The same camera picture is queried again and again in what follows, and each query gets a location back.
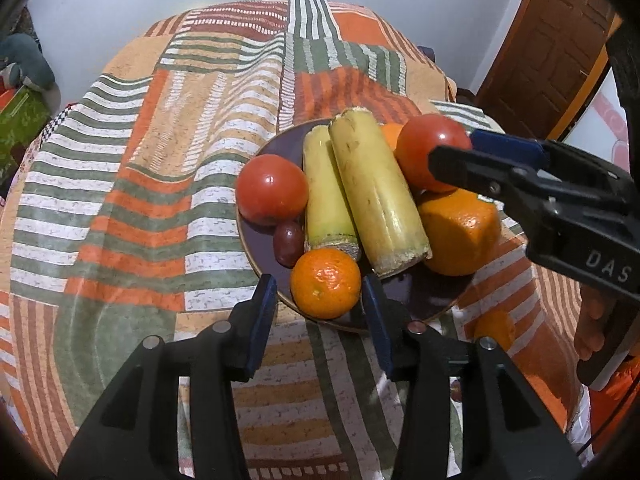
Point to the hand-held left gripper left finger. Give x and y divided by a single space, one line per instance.
262 310

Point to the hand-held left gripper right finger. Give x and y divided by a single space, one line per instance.
375 320

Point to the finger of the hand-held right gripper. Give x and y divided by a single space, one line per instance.
505 147
480 175

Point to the purple plate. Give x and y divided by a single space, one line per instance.
420 295

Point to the red tomato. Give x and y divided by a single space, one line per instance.
272 190
434 135

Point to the small mandarin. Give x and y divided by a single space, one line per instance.
325 282
391 134

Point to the large orange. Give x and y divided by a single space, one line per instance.
460 237

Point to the dark red plum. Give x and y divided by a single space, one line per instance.
289 242

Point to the yellow sugarcane piece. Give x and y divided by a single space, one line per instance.
375 195
327 195

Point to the medium orange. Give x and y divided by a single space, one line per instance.
495 329

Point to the person's right hand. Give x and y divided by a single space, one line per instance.
590 325

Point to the dark red grape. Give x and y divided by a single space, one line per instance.
455 390

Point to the brown wooden door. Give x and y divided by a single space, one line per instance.
545 45

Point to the striped patchwork blanket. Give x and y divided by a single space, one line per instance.
150 185

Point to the black white checkered cloth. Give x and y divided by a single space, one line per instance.
57 117

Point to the green patterned bag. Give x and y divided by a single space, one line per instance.
20 120

